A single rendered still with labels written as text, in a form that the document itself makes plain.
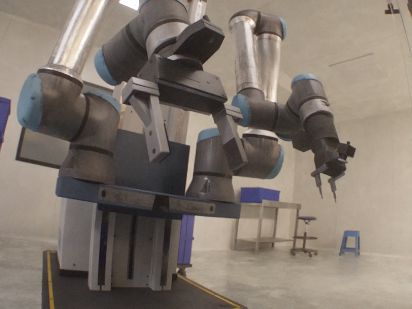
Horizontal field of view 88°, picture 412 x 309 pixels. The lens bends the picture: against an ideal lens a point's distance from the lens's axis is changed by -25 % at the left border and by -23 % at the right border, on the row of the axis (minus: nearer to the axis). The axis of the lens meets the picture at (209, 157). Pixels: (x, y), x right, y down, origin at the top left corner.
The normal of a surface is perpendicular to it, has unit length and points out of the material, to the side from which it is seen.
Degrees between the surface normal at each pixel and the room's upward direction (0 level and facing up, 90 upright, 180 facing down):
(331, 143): 75
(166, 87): 155
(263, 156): 100
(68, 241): 90
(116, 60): 137
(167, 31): 79
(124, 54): 143
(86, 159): 70
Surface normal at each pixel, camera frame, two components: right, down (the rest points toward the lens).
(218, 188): 0.33, -0.47
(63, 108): 0.82, 0.15
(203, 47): 0.26, 0.88
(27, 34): 0.63, -0.08
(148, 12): -0.53, -0.18
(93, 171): 0.58, -0.42
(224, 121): -0.72, -0.09
